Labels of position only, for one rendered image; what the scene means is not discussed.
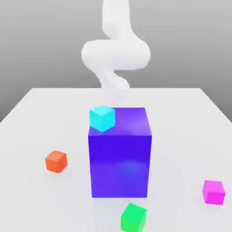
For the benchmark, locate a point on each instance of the small green cube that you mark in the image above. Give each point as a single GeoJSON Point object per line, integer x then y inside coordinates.
{"type": "Point", "coordinates": [133, 218]}

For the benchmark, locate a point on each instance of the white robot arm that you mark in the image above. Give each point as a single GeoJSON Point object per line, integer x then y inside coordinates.
{"type": "Point", "coordinates": [116, 54]}

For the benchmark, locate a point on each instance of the large blue box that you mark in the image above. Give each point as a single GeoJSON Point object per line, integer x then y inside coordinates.
{"type": "Point", "coordinates": [119, 163]}

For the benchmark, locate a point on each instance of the small magenta cube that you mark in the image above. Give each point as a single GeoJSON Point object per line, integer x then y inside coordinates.
{"type": "Point", "coordinates": [213, 193]}

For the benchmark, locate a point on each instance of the small orange cube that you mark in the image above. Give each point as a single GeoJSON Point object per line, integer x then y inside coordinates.
{"type": "Point", "coordinates": [56, 161]}

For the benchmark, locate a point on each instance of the small cyan cube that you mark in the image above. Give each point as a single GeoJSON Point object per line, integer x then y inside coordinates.
{"type": "Point", "coordinates": [101, 118]}

